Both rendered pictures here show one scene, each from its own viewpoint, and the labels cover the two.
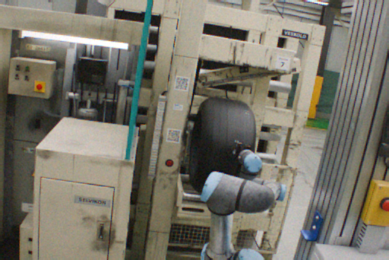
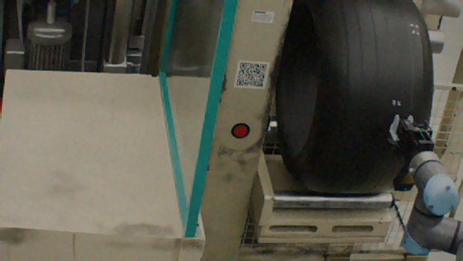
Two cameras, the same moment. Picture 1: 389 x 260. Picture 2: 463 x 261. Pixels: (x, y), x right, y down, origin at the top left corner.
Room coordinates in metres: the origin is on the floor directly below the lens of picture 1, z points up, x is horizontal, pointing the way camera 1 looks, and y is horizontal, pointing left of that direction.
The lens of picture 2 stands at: (0.17, 0.35, 2.40)
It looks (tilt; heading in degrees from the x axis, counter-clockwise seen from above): 34 degrees down; 354
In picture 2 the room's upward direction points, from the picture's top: 11 degrees clockwise
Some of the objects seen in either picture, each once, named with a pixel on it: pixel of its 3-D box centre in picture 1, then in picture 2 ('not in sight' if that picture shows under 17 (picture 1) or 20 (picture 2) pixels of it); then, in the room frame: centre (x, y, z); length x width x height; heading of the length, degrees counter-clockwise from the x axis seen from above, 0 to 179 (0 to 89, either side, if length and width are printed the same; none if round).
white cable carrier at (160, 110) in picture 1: (157, 137); not in sight; (2.22, 0.20, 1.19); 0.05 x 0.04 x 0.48; 8
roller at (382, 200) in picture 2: (211, 198); (332, 199); (2.18, -0.16, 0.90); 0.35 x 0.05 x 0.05; 98
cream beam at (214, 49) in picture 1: (242, 53); not in sight; (2.63, -0.22, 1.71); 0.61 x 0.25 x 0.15; 98
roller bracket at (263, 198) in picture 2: (178, 185); (255, 164); (2.29, 0.04, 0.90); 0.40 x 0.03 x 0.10; 8
